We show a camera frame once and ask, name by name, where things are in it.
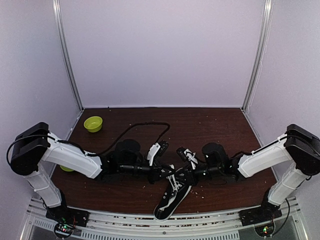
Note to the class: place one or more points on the aluminium front rail frame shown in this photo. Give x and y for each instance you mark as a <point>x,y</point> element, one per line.
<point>217,225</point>

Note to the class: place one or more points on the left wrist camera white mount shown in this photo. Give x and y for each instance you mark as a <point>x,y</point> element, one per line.
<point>156,150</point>

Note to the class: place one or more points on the aluminium frame post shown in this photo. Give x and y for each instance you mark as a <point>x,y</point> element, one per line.
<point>66,57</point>
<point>261,47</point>

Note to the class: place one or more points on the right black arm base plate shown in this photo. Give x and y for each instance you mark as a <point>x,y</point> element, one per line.
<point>256,215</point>

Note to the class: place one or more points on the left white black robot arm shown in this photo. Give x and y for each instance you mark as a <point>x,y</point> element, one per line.
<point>37,145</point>

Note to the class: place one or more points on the round led controller board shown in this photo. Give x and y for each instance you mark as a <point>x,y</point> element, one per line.
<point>265,230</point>
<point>63,231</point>

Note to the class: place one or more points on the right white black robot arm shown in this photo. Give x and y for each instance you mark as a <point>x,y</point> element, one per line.
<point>296,145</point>

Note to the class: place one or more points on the green plastic bowl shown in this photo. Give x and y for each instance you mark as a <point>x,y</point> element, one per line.
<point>93,124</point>

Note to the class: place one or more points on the left aluminium frame post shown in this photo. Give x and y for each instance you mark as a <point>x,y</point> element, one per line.
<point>66,57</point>

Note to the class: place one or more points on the right aluminium frame post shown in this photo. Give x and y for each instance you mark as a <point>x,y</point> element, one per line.
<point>261,47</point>

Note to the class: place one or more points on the right round led controller board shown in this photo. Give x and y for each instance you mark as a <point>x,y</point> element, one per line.
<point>265,230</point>

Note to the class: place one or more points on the black white canvas sneaker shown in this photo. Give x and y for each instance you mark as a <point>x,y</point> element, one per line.
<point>174,194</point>

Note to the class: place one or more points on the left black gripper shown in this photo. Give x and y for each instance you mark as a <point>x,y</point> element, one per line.
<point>156,175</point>

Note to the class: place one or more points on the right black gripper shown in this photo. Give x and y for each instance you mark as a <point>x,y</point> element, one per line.
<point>193,180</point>

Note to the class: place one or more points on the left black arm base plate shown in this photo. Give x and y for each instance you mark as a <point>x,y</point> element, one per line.
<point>69,216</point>

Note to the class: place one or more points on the left round led controller board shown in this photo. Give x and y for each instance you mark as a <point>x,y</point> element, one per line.
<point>63,231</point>

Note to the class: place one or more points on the green plastic plate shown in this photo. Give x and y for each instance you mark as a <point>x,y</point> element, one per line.
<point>66,169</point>

